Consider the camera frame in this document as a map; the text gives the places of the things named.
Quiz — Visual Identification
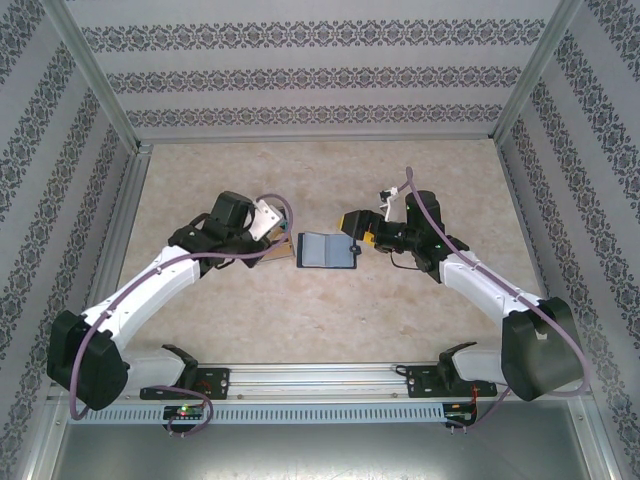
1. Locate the navy blue card holder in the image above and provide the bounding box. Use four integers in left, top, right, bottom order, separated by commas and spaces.
295, 231, 362, 271

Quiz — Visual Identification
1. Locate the gold credit card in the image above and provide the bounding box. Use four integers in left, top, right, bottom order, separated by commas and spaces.
258, 246, 295, 264

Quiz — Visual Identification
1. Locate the small controller circuit board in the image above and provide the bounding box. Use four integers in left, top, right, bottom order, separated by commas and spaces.
162, 403, 207, 422
444, 401, 477, 426

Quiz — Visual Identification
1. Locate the grey metal sheet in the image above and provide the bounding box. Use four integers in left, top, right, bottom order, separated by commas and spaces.
47, 422, 594, 480

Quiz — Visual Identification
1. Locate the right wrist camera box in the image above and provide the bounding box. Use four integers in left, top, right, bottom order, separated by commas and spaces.
377, 184, 402, 211

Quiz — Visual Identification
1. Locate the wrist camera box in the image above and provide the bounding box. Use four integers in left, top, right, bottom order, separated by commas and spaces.
248, 196, 282, 244
377, 184, 402, 211

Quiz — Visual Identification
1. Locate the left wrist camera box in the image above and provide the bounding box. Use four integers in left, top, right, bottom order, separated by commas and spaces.
248, 196, 282, 244

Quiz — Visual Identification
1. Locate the thin black right gripper cable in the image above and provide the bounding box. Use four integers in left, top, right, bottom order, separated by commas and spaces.
387, 248, 424, 271

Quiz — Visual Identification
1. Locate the aluminium frame rail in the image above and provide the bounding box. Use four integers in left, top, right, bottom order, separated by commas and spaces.
133, 130, 501, 146
497, 142, 569, 362
79, 144, 154, 321

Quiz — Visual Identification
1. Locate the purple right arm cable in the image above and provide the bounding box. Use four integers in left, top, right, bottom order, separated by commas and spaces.
404, 166, 591, 435

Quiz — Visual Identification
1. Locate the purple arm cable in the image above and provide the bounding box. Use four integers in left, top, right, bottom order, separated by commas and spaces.
404, 166, 591, 435
67, 192, 299, 437

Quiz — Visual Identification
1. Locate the wide aluminium mounting rail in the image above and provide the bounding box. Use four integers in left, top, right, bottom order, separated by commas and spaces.
47, 362, 587, 402

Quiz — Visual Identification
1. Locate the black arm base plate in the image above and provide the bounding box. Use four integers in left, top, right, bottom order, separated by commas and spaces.
404, 364, 500, 400
138, 366, 232, 402

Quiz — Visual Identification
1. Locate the aluminium frame post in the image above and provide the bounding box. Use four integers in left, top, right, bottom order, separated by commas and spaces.
574, 394, 626, 480
9, 392, 69, 480
492, 0, 586, 146
43, 0, 154, 156

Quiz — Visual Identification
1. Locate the slotted grey cable duct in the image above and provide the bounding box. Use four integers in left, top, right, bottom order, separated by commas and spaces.
66, 402, 447, 425

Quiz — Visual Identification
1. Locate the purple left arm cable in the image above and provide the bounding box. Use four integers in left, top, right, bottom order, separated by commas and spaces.
67, 192, 299, 437

